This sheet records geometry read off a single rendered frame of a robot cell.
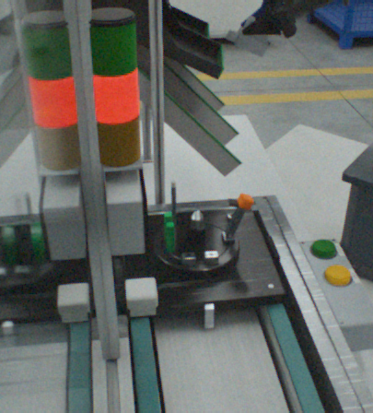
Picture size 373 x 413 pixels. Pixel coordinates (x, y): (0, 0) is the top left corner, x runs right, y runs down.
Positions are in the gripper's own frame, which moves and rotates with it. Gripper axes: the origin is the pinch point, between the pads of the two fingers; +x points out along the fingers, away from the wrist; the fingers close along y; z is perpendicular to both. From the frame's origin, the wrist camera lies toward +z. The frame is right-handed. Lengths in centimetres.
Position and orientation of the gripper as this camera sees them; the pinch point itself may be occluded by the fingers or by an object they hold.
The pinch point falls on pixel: (257, 22)
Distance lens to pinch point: 124.4
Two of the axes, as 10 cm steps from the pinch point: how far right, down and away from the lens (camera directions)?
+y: -0.4, 5.3, -8.5
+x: -8.8, 3.8, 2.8
